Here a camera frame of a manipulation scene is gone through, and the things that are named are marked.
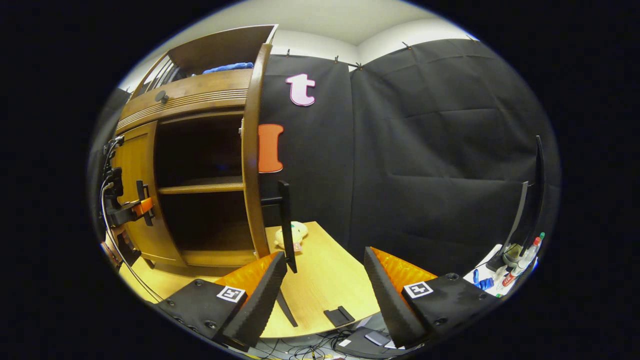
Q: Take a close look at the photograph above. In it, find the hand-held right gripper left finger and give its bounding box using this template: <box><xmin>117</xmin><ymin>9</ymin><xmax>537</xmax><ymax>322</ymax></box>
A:
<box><xmin>159</xmin><ymin>251</ymin><xmax>289</xmax><ymax>352</ymax></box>

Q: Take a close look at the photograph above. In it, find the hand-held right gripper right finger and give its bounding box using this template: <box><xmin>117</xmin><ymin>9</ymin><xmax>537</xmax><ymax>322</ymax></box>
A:
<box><xmin>363</xmin><ymin>246</ymin><xmax>502</xmax><ymax>350</ymax></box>

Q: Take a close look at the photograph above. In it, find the wooden double-door shoe cabinet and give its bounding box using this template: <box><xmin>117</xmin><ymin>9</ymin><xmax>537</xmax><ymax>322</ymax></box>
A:
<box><xmin>114</xmin><ymin>24</ymin><xmax>279</xmax><ymax>271</ymax></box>

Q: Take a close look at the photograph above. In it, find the black power box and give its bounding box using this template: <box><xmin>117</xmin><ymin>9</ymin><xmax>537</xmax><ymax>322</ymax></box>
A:
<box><xmin>334</xmin><ymin>327</ymin><xmax>402</xmax><ymax>359</ymax></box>

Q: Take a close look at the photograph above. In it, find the yellow plush toy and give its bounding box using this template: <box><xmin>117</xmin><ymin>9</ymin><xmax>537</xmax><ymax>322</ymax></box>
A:
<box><xmin>273</xmin><ymin>221</ymin><xmax>309</xmax><ymax>253</ymax></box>

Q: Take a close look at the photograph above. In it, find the blue clip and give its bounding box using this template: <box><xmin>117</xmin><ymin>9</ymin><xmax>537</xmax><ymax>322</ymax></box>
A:
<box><xmin>472</xmin><ymin>269</ymin><xmax>496</xmax><ymax>292</ymax></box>

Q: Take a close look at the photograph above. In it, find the wooden drawer with black knob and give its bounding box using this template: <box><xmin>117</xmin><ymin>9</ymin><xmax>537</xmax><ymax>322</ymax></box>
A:
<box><xmin>116</xmin><ymin>69</ymin><xmax>252</xmax><ymax>134</ymax></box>

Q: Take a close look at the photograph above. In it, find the black backdrop cloth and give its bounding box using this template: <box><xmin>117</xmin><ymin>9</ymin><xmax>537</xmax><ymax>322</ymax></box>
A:
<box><xmin>89</xmin><ymin>39</ymin><xmax>562</xmax><ymax>277</ymax></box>

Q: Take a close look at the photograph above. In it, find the green cap marker pen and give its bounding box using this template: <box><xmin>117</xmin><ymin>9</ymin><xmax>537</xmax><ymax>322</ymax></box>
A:
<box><xmin>520</xmin><ymin>232</ymin><xmax>547</xmax><ymax>266</ymax></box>

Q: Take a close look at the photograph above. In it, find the blue towel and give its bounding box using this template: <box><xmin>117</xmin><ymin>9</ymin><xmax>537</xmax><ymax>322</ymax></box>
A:
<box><xmin>202</xmin><ymin>62</ymin><xmax>255</xmax><ymax>75</ymax></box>

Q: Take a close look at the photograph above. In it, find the small black bracket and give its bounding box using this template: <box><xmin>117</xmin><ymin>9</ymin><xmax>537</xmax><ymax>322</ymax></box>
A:
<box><xmin>323</xmin><ymin>305</ymin><xmax>356</xmax><ymax>327</ymax></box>

